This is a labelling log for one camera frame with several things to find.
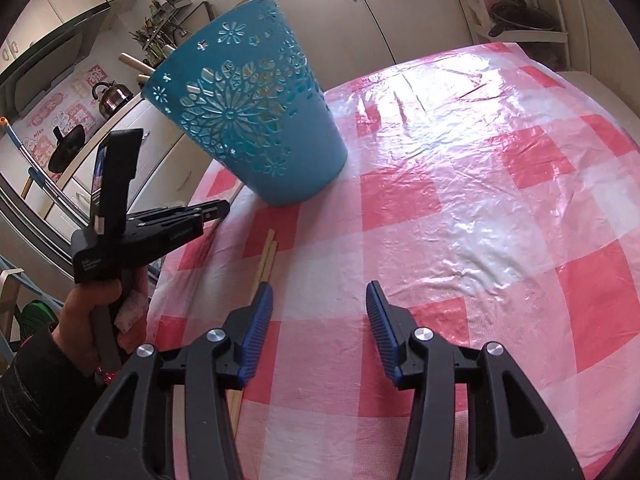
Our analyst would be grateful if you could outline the kitchen utensil rack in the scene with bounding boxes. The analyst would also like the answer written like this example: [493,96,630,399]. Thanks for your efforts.
[127,0,213,63]

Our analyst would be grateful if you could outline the blue frame chair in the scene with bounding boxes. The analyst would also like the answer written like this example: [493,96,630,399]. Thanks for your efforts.
[0,255,26,341]

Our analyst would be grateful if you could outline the green item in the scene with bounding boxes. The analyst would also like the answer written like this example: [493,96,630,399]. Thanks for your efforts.
[17,297,63,332]

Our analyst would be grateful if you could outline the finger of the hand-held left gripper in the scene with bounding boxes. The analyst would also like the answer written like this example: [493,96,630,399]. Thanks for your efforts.
[145,220,207,257]
[150,199,232,226]

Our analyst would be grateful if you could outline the white shelf rack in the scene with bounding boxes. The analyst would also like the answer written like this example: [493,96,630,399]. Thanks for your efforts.
[450,0,571,68]

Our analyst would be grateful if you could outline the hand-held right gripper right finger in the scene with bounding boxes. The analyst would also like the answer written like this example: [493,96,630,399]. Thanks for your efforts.
[366,281,586,480]

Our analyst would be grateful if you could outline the person's left hand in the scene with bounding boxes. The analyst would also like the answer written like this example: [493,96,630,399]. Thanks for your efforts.
[50,265,151,378]

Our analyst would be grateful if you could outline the grey range hood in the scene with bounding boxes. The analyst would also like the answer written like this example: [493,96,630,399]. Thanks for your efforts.
[0,2,112,116]

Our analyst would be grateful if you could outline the metal kettle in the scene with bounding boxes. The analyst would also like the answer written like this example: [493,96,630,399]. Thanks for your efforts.
[91,80,135,117]

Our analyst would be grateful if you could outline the black wok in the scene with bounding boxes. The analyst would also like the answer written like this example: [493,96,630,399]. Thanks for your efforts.
[47,122,88,173]

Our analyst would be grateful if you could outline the clear plastic bag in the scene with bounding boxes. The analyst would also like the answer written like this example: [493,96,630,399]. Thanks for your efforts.
[116,292,147,332]

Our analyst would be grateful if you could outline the blue perforated plastic basket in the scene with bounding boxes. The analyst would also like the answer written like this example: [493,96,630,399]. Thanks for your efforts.
[141,0,348,207]

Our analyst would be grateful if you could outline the red white checked tablecloth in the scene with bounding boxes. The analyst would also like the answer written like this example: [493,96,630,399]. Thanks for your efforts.
[145,42,640,480]

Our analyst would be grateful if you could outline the pink wall decal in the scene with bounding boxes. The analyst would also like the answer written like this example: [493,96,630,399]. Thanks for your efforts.
[20,62,111,171]

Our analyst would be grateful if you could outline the cream kitchen counter cabinet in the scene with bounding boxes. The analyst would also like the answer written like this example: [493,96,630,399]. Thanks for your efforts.
[45,92,216,231]

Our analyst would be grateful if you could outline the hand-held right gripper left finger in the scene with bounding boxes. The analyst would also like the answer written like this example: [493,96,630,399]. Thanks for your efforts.
[75,282,274,480]

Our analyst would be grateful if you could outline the stainless steel refrigerator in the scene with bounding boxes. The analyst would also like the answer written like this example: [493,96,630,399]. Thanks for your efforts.
[0,160,76,281]

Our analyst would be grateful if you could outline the person's left forearm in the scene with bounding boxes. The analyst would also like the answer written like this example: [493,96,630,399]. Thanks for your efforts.
[0,324,118,480]

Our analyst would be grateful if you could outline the cream tall cabinets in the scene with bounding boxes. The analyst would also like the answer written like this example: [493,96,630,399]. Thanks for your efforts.
[272,0,473,66]

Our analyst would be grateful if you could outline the dark wok on shelf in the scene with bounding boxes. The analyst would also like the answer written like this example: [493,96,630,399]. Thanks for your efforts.
[487,0,558,36]

